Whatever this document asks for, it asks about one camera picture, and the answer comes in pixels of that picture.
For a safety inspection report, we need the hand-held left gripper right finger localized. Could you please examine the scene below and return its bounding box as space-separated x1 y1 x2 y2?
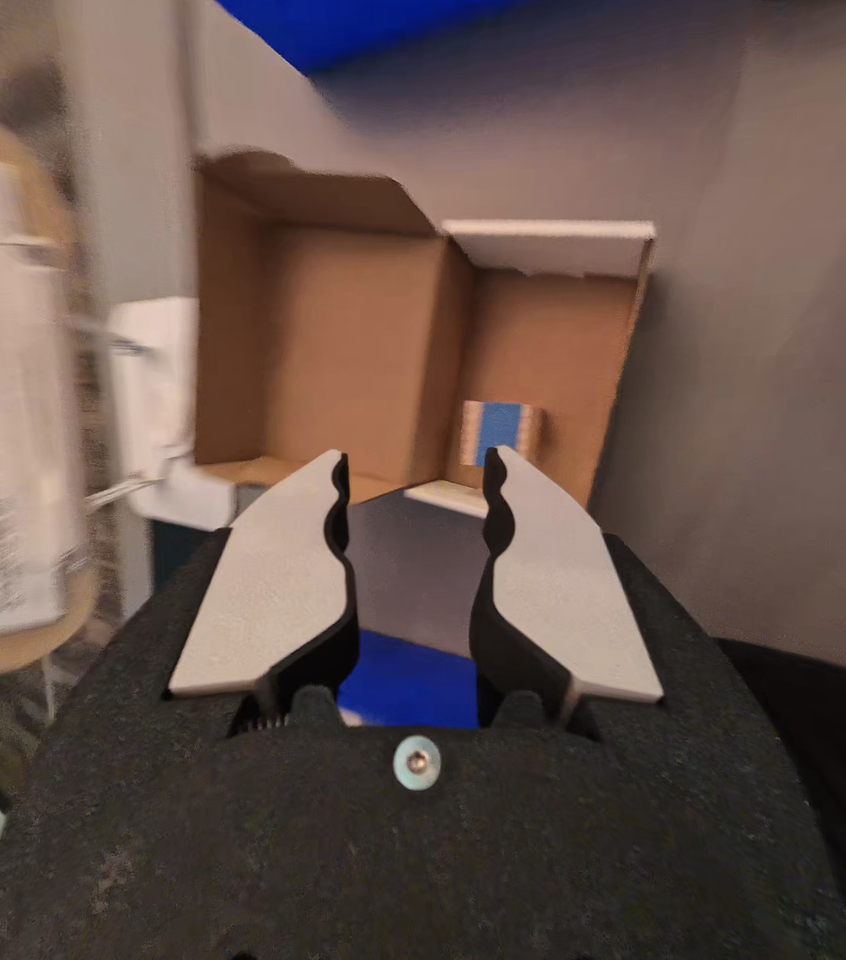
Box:
469 444 667 727

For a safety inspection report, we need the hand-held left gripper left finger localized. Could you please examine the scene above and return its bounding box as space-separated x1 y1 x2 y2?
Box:
166 448 361 702

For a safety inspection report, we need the blue plastic bin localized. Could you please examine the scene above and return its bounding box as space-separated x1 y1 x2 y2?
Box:
211 0 536 76
336 628 481 730

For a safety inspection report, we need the blue-faced wooden cube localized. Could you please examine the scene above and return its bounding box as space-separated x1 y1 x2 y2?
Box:
460 399 546 468

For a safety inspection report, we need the white cardboard mailer box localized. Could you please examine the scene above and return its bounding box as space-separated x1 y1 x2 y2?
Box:
192 150 658 520

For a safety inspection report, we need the black mat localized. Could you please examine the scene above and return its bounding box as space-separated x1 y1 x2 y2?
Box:
719 637 846 927

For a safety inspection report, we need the printed instruction sheet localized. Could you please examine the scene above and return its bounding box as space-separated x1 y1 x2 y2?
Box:
0 146 91 648

